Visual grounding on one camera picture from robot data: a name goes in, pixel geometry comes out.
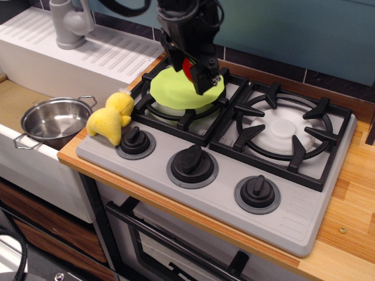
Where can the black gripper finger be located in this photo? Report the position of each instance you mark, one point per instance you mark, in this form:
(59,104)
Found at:
(201,81)
(176,56)

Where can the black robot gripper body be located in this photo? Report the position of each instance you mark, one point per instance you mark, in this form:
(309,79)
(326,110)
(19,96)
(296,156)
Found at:
(193,33)

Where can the red toy strawberry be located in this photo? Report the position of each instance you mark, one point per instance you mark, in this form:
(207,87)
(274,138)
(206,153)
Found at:
(186,66)

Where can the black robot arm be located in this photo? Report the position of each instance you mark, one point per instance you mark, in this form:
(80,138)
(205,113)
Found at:
(191,7)

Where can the light green plastic plate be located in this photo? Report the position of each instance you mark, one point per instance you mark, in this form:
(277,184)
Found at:
(173,90)

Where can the stainless steel pot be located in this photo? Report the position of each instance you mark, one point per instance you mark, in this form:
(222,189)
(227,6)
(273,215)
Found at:
(56,121)

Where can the white toy sink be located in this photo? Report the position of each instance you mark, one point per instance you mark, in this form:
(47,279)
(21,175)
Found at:
(36,68)

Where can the black left burner grate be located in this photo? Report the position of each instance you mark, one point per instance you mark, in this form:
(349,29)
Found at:
(193,125)

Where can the black burner grate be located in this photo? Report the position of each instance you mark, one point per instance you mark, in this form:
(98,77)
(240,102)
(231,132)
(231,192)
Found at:
(310,169)
(193,125)

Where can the black middle stove knob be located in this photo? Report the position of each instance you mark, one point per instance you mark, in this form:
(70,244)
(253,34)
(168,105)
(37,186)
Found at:
(192,168)

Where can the black stove knob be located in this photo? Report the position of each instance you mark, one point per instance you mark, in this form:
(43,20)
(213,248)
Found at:
(136,144)
(192,168)
(257,195)

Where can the white right burner disc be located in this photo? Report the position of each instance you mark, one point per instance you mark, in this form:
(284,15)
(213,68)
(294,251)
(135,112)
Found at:
(281,124)

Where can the black left stove knob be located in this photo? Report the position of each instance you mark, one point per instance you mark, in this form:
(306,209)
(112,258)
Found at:
(136,144)

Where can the yellow stuffed duck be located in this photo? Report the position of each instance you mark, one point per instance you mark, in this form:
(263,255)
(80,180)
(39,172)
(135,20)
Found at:
(110,120)

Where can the grey toy faucet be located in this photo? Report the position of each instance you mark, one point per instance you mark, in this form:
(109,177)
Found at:
(71,26)

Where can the black right burner grate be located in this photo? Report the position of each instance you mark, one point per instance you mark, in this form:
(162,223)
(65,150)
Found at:
(310,169)

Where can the black right stove knob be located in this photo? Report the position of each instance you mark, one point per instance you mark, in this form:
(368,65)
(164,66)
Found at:
(257,195)

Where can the grey toy stove top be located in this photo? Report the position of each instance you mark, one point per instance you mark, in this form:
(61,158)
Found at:
(293,226)

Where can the wooden drawer fronts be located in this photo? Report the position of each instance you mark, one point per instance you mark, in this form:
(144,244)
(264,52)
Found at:
(55,232)

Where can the black oven door handle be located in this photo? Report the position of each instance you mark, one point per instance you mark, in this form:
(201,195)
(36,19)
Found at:
(231,273)

